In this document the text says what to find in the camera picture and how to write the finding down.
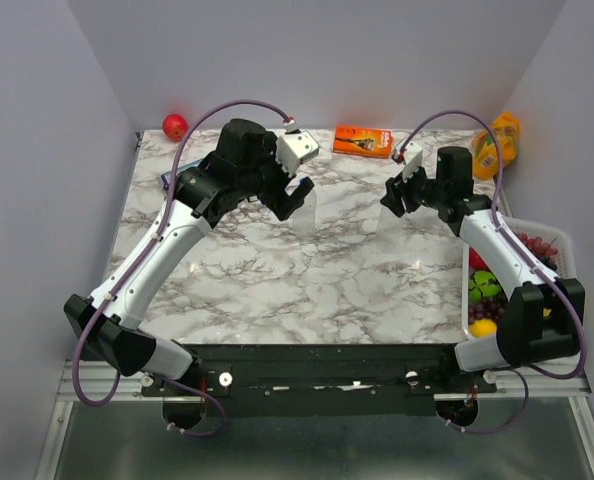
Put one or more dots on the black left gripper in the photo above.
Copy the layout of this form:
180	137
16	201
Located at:
280	201

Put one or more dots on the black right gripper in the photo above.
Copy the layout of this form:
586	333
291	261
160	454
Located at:
395	189

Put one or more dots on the clear plastic bottle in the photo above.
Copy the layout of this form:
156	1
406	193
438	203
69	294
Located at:
304	218
390	228

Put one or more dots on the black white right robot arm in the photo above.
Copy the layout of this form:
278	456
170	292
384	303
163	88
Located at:
542	319

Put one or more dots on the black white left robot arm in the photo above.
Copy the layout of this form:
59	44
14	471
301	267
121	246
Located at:
247	162

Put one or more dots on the orange razor box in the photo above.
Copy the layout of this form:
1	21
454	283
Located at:
360	141

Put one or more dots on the red dragon fruit toy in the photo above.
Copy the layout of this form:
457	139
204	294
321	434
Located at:
476	262

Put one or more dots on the green toy fruit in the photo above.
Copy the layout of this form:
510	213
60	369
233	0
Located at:
482	284

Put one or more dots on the purple white flat box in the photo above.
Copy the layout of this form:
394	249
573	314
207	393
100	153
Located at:
165	178

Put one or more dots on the red apple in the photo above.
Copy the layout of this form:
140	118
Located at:
174	127

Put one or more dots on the purple grape bunch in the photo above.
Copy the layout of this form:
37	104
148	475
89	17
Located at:
493	307

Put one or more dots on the yellow lemon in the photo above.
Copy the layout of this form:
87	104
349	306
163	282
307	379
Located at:
482	327

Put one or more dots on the white plastic basket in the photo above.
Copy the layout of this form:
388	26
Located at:
511	269

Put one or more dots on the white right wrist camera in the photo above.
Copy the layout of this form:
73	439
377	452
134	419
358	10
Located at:
409	156

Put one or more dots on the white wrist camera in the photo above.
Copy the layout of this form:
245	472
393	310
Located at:
294	149
409	156

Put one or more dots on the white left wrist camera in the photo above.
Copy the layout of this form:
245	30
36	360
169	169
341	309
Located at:
294	149

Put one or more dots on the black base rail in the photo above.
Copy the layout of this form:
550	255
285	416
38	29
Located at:
327	380

